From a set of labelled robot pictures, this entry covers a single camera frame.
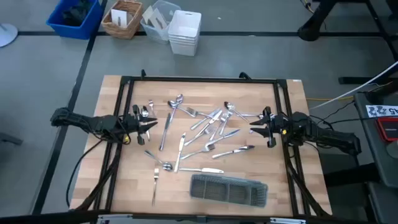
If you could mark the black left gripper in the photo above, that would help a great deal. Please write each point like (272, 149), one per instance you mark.
(130, 124)

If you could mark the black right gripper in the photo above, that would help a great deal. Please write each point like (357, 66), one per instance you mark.
(281, 127)

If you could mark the silver knife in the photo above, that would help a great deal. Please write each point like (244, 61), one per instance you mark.
(214, 118)
(164, 132)
(205, 170)
(203, 119)
(230, 133)
(180, 149)
(236, 151)

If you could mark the grey mesh cutlery basket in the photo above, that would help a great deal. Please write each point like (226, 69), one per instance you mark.
(217, 189)

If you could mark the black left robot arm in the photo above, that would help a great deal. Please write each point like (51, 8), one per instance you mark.
(93, 123)

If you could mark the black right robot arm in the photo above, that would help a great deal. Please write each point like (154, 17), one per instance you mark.
(335, 138)

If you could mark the small silver fork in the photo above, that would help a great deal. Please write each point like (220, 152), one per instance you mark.
(151, 105)

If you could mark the black clamp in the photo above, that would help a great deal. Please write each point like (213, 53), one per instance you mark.
(143, 74)
(245, 75)

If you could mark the clear plastic bin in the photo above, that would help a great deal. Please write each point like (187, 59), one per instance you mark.
(149, 32)

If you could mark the wicker basket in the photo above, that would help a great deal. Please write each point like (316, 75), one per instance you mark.
(122, 31)

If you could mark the black metal bar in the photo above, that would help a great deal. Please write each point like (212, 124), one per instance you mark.
(351, 80)

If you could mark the stacked white plastic bins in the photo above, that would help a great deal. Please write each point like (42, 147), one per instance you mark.
(185, 31)

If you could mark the black table foot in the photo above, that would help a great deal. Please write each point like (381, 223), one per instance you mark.
(351, 175)

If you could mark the beige cardboard card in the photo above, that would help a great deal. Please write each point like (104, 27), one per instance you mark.
(155, 18)

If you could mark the black stand base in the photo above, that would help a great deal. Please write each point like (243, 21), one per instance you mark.
(311, 31)

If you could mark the white label card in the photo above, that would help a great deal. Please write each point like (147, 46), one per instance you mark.
(119, 17)

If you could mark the dark grey side table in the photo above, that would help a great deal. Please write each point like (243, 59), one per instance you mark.
(373, 155)

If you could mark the blue plastic bin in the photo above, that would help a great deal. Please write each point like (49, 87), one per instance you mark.
(77, 32)

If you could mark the white printed label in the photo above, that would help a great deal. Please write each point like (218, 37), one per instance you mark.
(381, 111)

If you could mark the red black device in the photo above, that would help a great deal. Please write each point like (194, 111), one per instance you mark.
(388, 129)

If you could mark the black cloth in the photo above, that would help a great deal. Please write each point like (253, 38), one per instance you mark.
(76, 14)

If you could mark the grey round disc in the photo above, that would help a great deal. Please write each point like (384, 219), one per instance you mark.
(393, 149)

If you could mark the grey metal foot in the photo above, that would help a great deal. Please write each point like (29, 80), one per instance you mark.
(11, 138)

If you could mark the white round floor base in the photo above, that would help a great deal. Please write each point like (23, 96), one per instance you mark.
(6, 34)

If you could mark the black metal table frame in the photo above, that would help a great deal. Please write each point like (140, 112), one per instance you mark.
(202, 79)

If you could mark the silver metal bracket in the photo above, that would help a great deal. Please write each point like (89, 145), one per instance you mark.
(115, 217)
(287, 221)

